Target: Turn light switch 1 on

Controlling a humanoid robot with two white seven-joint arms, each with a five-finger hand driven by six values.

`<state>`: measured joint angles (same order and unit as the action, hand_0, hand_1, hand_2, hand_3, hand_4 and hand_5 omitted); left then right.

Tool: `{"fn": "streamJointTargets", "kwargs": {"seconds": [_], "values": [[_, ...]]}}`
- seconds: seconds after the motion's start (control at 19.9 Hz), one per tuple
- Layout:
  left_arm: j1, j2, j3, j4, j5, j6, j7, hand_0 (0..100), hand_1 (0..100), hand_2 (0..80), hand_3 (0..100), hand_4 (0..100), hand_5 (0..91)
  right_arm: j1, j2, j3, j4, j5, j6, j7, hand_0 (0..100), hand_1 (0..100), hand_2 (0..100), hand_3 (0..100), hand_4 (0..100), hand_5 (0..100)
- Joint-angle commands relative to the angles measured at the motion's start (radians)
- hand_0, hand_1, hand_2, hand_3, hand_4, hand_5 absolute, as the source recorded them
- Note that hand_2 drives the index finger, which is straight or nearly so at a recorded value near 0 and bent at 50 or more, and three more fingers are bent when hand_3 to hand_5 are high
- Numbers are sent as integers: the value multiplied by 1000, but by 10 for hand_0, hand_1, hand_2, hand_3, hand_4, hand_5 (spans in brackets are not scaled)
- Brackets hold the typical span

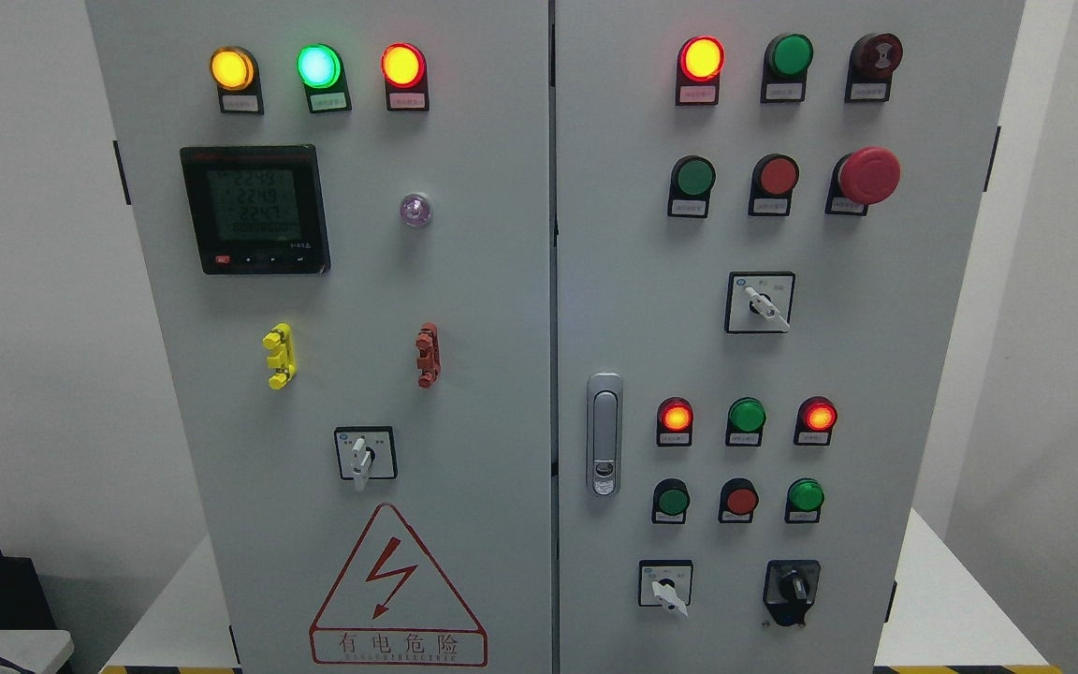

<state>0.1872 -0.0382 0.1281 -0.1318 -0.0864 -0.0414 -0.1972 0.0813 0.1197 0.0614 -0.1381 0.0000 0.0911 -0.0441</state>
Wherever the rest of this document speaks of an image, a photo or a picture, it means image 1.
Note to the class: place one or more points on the red terminal connector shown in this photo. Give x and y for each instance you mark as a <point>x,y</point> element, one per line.
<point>428,359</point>

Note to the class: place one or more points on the green push button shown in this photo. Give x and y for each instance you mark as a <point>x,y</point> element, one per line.
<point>671,501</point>
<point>691,181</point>
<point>804,501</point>

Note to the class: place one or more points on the red indicator light top right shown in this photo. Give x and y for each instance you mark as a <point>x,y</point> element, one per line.
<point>699,65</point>

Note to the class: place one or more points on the red push button upper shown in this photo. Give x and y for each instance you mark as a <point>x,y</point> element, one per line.
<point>773,181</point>

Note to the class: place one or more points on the red push button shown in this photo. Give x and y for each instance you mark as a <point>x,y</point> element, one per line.
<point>773,181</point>
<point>737,501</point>

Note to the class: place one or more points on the green push button lower left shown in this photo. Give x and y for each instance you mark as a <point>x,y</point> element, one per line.
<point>671,501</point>

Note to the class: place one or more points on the red indicator light left door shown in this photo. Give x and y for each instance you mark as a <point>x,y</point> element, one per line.
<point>406,78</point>

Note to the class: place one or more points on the upper right rotary selector switch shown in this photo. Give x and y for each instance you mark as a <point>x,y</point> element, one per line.
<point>759,302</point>

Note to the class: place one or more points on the door rotary selector switch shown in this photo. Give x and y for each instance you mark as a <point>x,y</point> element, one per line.
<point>365,453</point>

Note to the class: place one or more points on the lit green indicator light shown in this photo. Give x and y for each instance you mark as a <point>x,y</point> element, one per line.
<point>324,80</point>

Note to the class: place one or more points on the green indicator light top right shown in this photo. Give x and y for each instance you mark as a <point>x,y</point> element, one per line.
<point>785,68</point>

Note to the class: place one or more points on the red emergency stop button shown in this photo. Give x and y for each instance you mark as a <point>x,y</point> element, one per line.
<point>866,177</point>

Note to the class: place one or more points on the white box bottom left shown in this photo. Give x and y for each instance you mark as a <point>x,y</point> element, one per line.
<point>42,651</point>

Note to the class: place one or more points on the red push button lower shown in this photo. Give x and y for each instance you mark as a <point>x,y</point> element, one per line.
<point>737,501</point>

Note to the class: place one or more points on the green push button upper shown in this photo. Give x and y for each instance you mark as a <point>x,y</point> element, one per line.
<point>691,181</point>

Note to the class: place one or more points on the yellow terminal connector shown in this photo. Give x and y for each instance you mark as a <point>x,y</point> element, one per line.
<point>281,360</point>

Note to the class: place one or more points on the lower white rotary selector switch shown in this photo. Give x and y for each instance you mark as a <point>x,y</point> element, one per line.
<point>665,584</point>

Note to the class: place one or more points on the black digital power meter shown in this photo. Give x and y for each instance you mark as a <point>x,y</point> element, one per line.
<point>257,209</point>

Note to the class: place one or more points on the silver cabinet door handle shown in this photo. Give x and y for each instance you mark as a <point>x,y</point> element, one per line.
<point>604,410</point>

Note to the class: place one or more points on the black rotary knob switch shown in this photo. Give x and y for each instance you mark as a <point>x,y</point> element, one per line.
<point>790,590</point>

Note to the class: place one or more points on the lit red indicator lower right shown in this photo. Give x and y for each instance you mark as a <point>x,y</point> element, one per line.
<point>815,422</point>

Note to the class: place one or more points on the yellow indicator light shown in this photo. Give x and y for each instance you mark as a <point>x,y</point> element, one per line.
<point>237,81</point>

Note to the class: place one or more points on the lit red indicator lower left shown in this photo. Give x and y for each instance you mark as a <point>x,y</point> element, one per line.
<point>674,423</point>

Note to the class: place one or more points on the green indicator lower middle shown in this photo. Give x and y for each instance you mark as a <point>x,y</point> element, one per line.
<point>745,423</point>

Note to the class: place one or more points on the green push button lower right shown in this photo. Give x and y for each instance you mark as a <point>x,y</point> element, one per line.
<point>804,501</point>

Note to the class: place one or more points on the dark red buzzer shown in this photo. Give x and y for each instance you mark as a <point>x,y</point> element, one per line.
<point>873,61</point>

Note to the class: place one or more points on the grey electrical cabinet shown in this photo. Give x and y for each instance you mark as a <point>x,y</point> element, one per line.
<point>546,154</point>

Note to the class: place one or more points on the small clear bulb light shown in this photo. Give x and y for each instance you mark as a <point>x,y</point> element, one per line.
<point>416,210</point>

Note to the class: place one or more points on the lit red indicator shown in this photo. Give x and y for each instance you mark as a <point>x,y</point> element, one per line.
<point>674,423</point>
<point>815,422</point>

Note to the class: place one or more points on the red lightning warning sticker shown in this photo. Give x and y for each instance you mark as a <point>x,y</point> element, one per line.
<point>393,605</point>

